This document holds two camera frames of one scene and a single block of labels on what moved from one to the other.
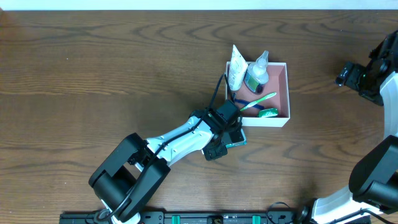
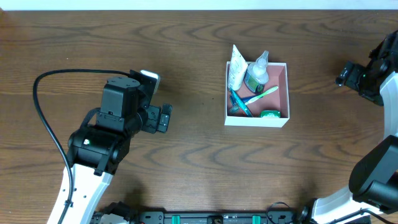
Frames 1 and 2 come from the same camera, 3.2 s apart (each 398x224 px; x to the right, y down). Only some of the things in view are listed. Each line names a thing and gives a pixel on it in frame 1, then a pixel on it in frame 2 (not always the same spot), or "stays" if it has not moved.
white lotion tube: (237, 69) stays
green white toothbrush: (257, 101) to (262, 94)
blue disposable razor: (245, 102) to (244, 99)
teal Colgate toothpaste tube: (227, 140) to (241, 102)
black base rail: (196, 217) stays
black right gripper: (347, 74) stays
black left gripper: (236, 135) to (154, 118)
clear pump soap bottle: (257, 74) stays
